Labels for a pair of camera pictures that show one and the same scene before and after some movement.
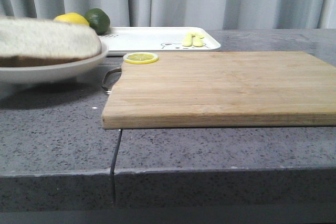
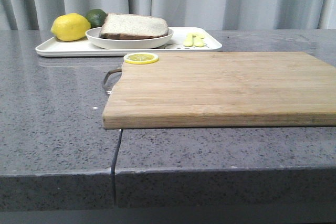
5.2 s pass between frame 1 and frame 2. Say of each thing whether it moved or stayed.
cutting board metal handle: stayed
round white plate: moved
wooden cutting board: stayed
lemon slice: stayed
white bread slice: moved
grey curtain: stayed
